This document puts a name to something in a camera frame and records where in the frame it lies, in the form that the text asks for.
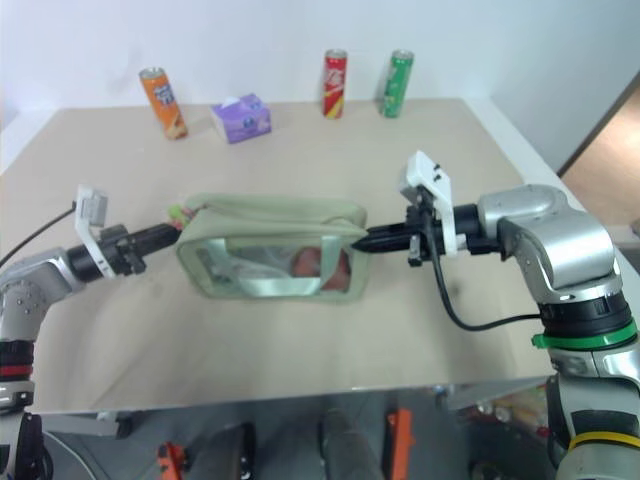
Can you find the white bracket under table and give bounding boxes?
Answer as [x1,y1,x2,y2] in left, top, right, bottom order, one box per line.
[96,408,134,440]

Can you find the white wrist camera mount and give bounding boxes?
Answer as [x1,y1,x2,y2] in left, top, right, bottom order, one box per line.
[73,184,114,279]
[397,149,464,258]

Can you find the green soda can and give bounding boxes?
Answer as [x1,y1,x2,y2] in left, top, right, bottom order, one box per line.
[377,48,416,120]

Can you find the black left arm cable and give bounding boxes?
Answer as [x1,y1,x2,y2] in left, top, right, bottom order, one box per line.
[0,199,77,267]

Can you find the colourful items pile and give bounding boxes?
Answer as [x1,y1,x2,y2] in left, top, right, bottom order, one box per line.
[467,382,552,439]

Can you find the tall orange bracket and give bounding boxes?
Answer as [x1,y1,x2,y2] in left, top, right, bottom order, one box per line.
[386,408,417,480]

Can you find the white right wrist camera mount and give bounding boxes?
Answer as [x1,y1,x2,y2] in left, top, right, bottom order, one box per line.
[397,149,464,258]

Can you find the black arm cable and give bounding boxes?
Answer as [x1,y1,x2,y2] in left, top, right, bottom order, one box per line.
[425,219,545,332]
[0,199,77,267]

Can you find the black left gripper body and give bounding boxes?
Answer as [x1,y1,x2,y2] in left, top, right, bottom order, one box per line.
[98,224,149,276]

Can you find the green clear-window zip pouch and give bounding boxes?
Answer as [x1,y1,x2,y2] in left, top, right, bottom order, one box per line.
[174,192,371,306]

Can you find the orange soda can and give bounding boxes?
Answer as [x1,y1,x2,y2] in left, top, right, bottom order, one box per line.
[138,66,190,142]

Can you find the brown wooden door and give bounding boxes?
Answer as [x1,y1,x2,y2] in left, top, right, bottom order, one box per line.
[556,74,640,214]

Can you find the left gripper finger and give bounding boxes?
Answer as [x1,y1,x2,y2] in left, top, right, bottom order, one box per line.
[131,234,180,257]
[130,223,181,242]

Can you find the green plush keychain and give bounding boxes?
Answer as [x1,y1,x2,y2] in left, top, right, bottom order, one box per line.
[166,201,202,232]

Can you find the red cola can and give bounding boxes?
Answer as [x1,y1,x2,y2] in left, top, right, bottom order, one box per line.
[320,48,349,122]

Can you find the purple tissue box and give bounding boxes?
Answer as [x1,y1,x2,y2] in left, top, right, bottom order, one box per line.
[209,92,274,146]

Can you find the small orange bracket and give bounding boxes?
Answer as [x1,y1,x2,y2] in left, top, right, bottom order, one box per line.
[156,441,192,480]

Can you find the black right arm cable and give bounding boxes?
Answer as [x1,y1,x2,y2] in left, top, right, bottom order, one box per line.
[425,219,545,332]

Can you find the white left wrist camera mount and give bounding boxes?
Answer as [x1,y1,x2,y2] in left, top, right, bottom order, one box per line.
[73,184,114,279]

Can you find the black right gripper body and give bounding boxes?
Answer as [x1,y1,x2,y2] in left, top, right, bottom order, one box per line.
[403,186,447,268]

